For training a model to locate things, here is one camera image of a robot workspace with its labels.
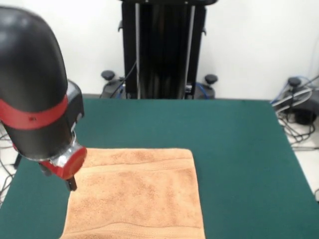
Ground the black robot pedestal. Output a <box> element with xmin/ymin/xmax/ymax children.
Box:
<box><xmin>101</xmin><ymin>0</ymin><xmax>219</xmax><ymax>100</ymax></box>

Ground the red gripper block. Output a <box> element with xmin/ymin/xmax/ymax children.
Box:
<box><xmin>39</xmin><ymin>145</ymin><xmax>88</xmax><ymax>192</ymax></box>

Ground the grey stand base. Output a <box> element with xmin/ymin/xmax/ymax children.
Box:
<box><xmin>286</xmin><ymin>76</ymin><xmax>319</xmax><ymax>125</ymax></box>

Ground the tan terry towel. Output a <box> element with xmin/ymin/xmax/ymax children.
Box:
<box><xmin>59</xmin><ymin>148</ymin><xmax>206</xmax><ymax>239</ymax></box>

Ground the dark green table cloth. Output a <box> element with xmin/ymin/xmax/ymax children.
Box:
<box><xmin>0</xmin><ymin>99</ymin><xmax>319</xmax><ymax>239</ymax></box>

